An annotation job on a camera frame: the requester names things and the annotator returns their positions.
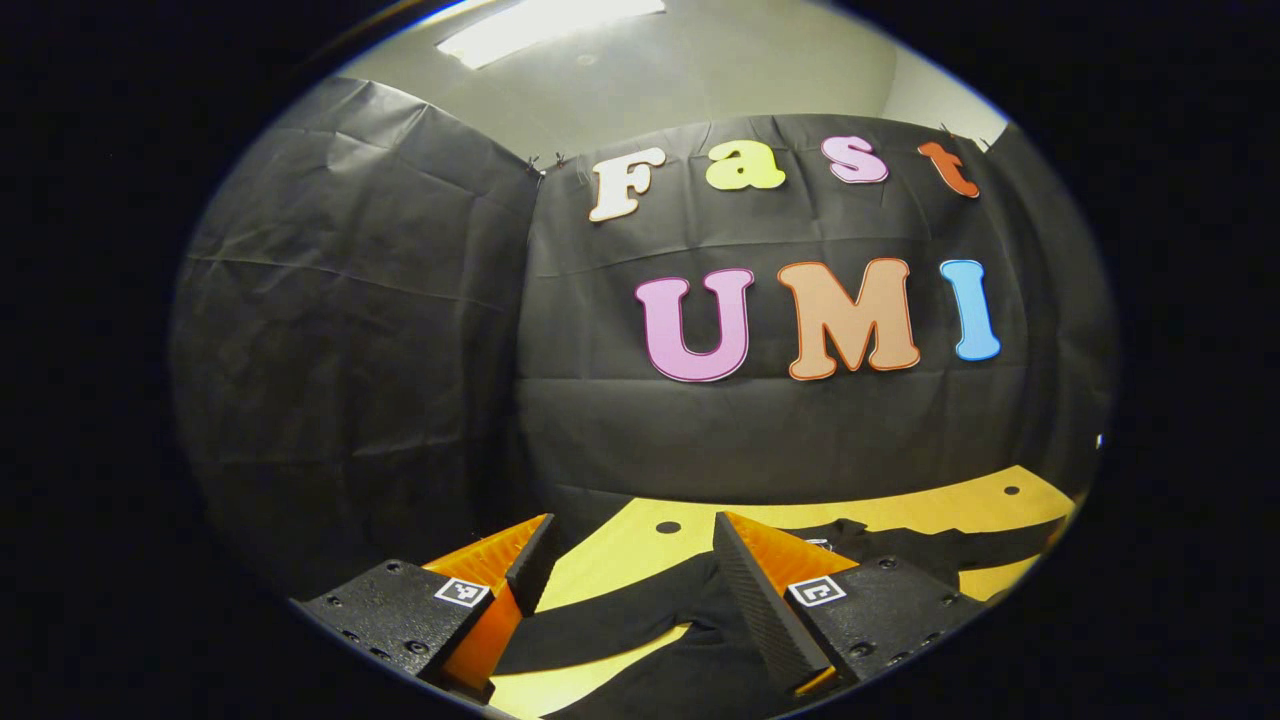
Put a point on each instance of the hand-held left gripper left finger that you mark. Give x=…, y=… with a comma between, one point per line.
x=535, y=565

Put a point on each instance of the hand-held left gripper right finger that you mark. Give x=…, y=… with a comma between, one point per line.
x=750, y=590

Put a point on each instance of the black garment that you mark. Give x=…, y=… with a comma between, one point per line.
x=620, y=620

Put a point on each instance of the ceiling light panel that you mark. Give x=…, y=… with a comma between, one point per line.
x=545, y=25

